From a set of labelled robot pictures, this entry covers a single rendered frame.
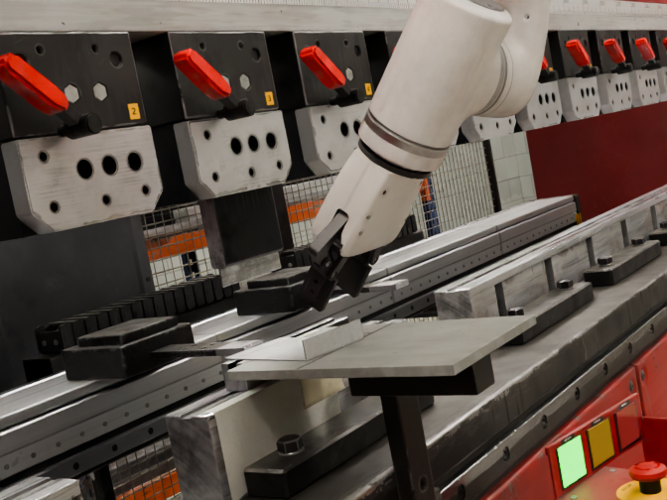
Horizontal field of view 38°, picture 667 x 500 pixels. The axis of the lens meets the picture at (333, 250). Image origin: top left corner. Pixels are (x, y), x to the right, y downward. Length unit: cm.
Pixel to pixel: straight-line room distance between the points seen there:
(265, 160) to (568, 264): 85
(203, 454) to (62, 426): 24
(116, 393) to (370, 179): 48
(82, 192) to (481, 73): 36
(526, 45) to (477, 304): 59
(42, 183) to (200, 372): 55
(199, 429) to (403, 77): 39
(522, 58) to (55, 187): 43
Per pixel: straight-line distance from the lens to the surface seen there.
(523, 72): 92
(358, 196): 88
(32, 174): 81
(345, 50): 119
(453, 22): 83
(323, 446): 100
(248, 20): 105
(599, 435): 117
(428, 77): 85
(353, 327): 100
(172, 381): 127
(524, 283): 158
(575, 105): 182
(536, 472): 129
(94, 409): 118
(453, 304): 142
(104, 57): 89
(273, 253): 108
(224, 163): 97
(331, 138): 112
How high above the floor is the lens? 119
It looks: 6 degrees down
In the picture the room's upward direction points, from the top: 11 degrees counter-clockwise
